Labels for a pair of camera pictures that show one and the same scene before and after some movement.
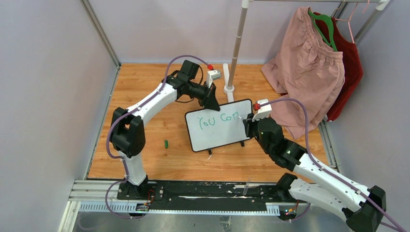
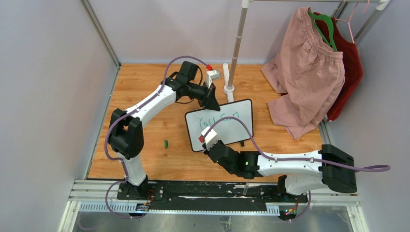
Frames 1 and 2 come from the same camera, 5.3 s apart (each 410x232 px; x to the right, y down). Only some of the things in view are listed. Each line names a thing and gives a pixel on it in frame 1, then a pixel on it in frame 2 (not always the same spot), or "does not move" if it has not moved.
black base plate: [206, 195] does not move
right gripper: [249, 125] -> [207, 152]
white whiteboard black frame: [209, 129] does not move
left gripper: [211, 103] does not move
